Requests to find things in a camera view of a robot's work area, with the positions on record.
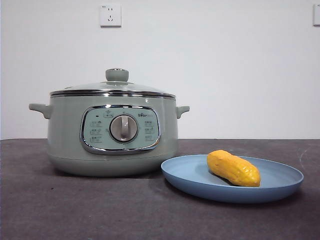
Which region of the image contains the glass lid with green knob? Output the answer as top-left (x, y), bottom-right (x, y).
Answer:
top-left (49, 68), bottom-right (175, 99)

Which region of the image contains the yellow corn cob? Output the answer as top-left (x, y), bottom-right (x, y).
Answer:
top-left (206, 149), bottom-right (262, 188)

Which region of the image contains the blue round plate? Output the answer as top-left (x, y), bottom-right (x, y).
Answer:
top-left (160, 154), bottom-right (305, 204)

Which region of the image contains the pale green electric steamer pot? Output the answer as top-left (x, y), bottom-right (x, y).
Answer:
top-left (28, 94), bottom-right (191, 177)

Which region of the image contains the white wall socket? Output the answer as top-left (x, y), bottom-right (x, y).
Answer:
top-left (100, 3), bottom-right (123, 29)

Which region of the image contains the white wall switch plate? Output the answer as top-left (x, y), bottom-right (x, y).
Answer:
top-left (313, 3), bottom-right (320, 27)

